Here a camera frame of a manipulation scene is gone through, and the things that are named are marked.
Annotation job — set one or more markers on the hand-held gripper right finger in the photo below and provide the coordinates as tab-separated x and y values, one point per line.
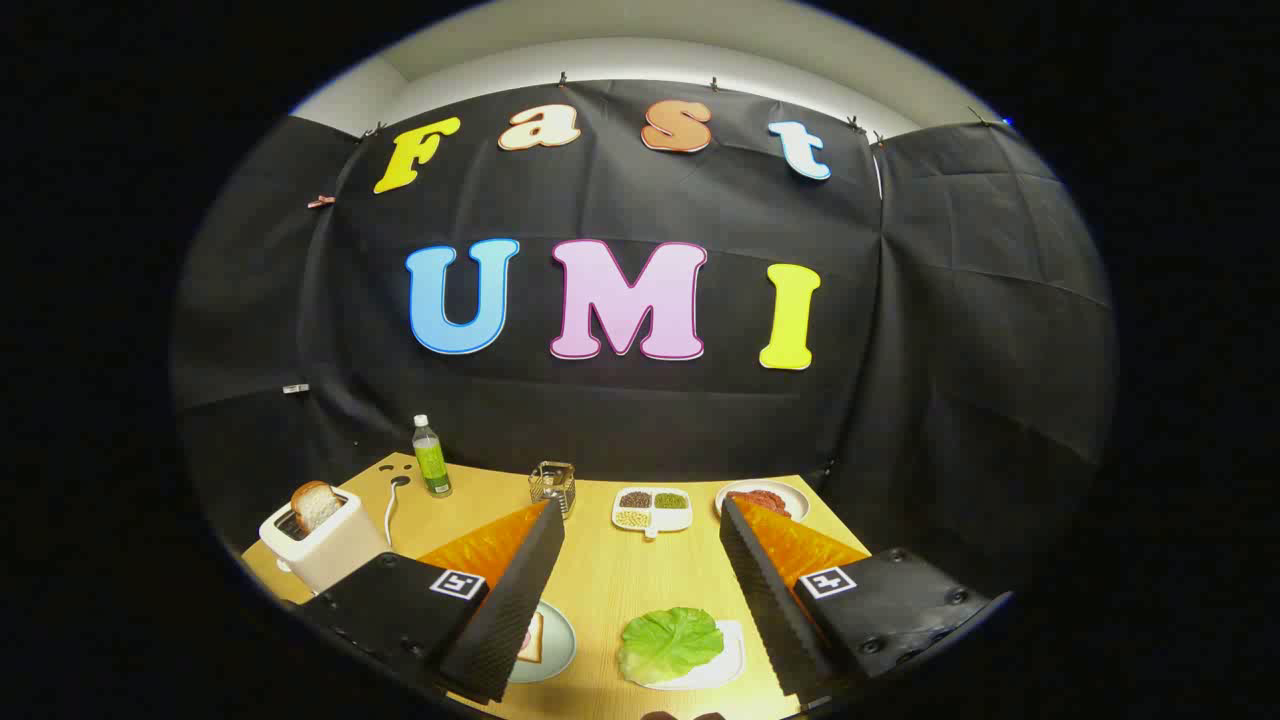
765	600

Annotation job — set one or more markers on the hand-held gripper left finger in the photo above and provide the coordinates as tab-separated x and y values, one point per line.
510	610

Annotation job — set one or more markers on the green lettuce leaf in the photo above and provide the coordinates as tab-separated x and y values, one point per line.
665	645

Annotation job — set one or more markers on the bread slice with brown crust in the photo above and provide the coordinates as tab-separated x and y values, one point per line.
316	506

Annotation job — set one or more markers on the toast slice under ham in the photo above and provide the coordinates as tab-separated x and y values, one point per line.
532	640

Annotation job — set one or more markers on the pale green round plate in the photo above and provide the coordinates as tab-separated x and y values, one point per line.
560	640

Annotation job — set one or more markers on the white square plate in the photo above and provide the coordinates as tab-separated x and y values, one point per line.
730	660

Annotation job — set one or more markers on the brown meat steak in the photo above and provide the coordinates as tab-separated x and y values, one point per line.
765	500

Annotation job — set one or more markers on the white round plate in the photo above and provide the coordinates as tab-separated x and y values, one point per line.
792	494

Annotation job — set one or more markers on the white divided dish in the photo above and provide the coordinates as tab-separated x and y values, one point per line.
672	520

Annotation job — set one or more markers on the green beans pile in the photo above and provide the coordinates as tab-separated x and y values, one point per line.
670	500

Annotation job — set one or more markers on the pale soybeans pile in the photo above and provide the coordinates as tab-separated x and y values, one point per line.
632	518

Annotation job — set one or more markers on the dark red beans pile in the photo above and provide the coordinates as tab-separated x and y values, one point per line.
636	498

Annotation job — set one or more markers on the green label drink bottle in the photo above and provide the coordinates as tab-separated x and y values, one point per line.
432	465

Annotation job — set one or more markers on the white toaster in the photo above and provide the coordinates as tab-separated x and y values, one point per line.
335	555

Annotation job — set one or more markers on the black backdrop cloth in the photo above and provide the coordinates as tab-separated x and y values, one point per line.
620	420

